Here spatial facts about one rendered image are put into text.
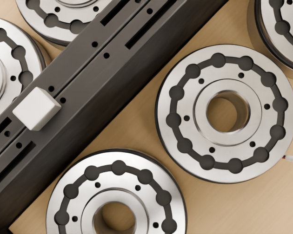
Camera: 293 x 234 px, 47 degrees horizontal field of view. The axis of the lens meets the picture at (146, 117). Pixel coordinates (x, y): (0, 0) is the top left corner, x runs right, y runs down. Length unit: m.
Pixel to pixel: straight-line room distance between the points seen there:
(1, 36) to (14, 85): 0.04
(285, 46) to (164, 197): 0.14
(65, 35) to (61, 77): 0.08
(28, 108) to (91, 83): 0.03
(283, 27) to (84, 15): 0.15
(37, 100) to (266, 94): 0.16
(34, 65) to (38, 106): 0.10
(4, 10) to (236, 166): 0.23
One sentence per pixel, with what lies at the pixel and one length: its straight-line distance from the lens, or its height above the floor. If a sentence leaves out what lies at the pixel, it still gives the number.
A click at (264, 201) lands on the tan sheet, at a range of 0.29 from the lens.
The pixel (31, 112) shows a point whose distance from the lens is 0.17.
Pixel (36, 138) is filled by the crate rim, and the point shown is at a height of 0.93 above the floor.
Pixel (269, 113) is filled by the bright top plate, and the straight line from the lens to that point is 0.25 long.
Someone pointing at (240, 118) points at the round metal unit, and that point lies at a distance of 0.27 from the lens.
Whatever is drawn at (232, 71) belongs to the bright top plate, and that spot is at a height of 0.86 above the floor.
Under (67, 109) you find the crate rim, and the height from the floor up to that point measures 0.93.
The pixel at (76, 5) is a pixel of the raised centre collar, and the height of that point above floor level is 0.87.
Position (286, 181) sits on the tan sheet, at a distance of 0.29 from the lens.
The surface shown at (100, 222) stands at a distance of 0.27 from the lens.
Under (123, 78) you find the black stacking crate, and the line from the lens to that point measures 0.20.
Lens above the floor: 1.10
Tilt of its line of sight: 86 degrees down
